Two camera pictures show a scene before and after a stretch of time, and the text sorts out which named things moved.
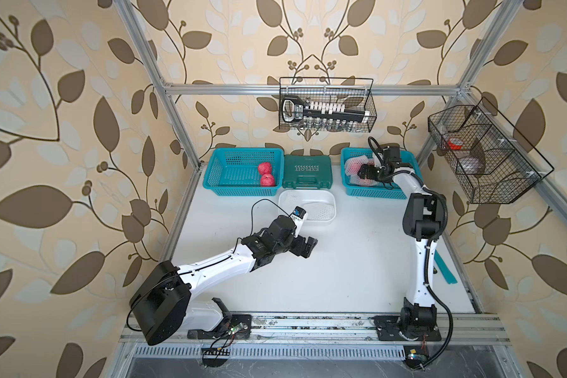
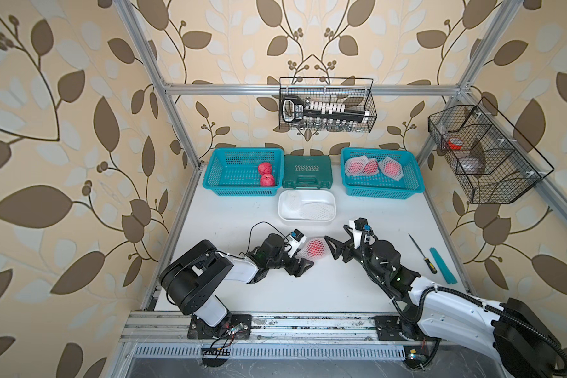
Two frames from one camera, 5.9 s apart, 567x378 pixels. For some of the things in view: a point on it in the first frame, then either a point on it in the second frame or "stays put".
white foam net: x=320 y=212 stays put
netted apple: x=356 y=180 to x=315 y=248
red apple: x=267 y=180 stays put
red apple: x=264 y=168 stays put
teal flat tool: x=447 y=273 stays put
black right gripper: x=371 y=171 to x=350 y=246
